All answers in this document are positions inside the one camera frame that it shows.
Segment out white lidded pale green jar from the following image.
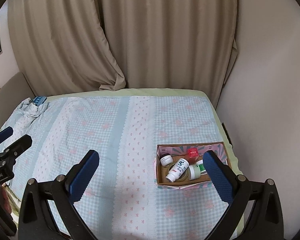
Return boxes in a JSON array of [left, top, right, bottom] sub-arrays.
[[188, 164, 201, 180]]

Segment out white jar with green label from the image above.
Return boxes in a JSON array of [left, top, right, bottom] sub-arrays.
[[196, 159, 207, 174]]

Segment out clear packing tape roll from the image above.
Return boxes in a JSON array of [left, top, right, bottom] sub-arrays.
[[175, 172, 189, 183]]

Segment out small red and white box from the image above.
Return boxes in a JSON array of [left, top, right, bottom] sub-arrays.
[[187, 147, 199, 161]]

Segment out white bottle with blue print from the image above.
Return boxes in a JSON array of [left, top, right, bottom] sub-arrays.
[[166, 158, 189, 183]]

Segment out dark jar with grey lid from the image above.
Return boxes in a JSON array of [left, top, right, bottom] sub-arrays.
[[160, 154, 173, 167]]

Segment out person's left hand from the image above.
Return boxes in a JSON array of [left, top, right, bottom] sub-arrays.
[[0, 183, 12, 214]]

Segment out beige sofa backrest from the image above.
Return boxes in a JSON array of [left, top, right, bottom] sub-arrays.
[[0, 72, 35, 128]]

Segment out blue patterned small pouch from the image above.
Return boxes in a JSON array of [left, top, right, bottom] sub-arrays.
[[32, 96, 47, 106]]

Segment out blue checkered floral bedsheet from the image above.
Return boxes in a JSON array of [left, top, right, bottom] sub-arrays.
[[0, 89, 237, 239]]

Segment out cardboard box with pink flaps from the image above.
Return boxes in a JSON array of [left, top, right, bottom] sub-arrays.
[[155, 142, 232, 189]]

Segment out beige curtain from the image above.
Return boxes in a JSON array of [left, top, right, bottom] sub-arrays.
[[8, 0, 238, 106]]

